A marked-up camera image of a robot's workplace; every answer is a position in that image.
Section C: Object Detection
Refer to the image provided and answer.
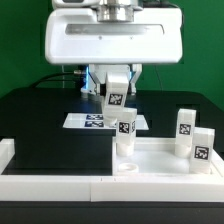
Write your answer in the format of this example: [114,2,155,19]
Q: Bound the white U-shaped obstacle fence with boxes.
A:
[0,139,224,202]

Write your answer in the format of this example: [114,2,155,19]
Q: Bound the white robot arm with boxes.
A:
[45,0,183,99]

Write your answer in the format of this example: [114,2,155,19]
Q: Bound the white marker tag plate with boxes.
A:
[63,113,149,130]

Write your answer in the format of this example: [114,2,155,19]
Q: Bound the black cables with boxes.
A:
[29,70,84,89]

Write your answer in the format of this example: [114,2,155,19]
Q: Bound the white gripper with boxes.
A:
[45,8,182,95]

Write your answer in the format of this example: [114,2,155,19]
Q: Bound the white square table top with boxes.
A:
[112,137,224,178]

